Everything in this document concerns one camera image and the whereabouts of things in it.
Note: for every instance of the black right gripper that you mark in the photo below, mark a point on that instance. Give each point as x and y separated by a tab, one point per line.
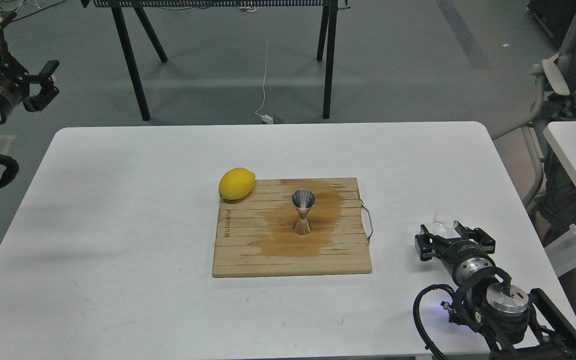
462	258

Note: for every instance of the small clear glass cup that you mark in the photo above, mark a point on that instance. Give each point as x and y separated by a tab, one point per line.
445	222

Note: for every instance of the steel double jigger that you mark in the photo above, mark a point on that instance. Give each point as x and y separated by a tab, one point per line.
303	200

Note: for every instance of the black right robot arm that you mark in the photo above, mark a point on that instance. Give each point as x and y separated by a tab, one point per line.
516	325

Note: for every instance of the wooden cutting board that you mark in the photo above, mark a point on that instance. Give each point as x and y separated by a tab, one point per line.
255	237

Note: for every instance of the yellow lemon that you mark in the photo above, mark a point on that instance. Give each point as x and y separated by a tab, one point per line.
236	183

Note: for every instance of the black metal table frame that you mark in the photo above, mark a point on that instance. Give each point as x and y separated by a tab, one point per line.
325	47

